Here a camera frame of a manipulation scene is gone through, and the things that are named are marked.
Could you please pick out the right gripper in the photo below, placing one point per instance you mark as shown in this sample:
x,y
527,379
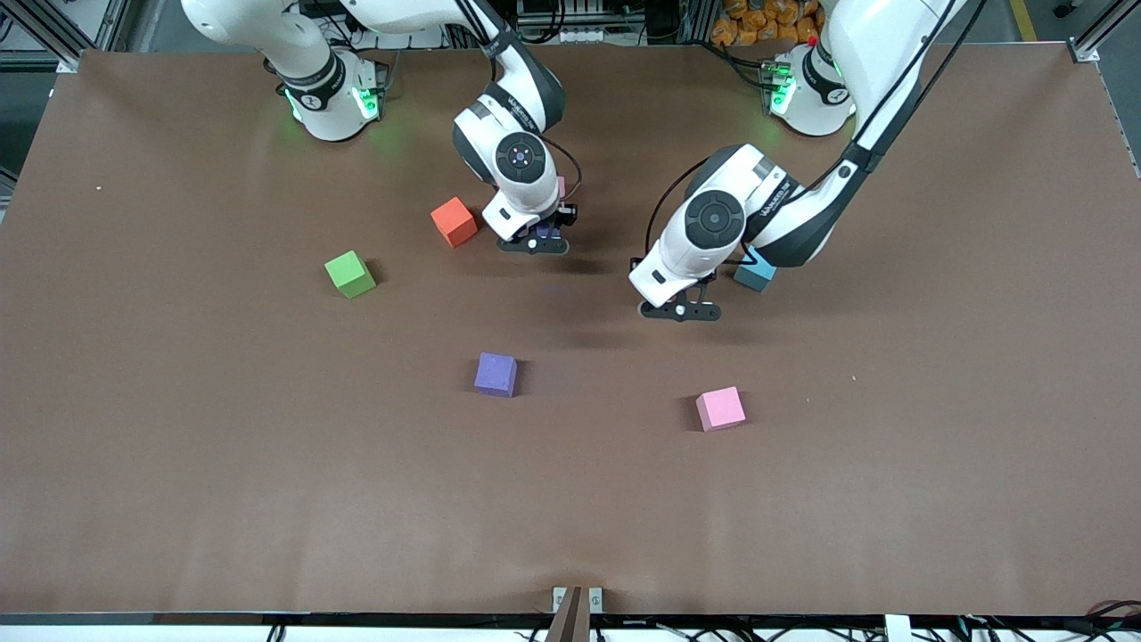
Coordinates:
x,y
564,217

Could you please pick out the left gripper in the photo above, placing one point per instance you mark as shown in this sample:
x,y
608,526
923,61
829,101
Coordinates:
x,y
634,264

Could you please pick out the purple foam block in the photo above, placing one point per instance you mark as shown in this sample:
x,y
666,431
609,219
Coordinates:
x,y
495,374
548,232

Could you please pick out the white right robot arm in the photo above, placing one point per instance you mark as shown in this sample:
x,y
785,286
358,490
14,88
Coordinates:
x,y
307,53

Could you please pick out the light blue foam block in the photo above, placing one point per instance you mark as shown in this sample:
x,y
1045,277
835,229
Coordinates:
x,y
753,278

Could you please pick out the orange foam block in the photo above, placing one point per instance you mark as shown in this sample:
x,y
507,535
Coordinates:
x,y
454,220

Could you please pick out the white power strip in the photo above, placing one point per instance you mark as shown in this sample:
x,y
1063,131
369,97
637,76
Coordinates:
x,y
584,36

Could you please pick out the green foam block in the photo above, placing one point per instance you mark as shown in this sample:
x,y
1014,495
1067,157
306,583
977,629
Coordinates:
x,y
348,273

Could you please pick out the orange packets pile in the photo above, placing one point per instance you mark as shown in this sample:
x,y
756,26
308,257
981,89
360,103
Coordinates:
x,y
749,22

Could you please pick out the brown flat strip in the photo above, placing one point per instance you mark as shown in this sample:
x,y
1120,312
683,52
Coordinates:
x,y
570,624

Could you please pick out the paper table cover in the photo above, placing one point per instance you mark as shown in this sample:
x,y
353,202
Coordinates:
x,y
267,490

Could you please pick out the small metal bracket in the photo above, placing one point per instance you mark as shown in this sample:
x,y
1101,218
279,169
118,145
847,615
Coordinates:
x,y
595,599

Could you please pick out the table edge rail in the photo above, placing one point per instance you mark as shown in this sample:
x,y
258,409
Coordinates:
x,y
178,617

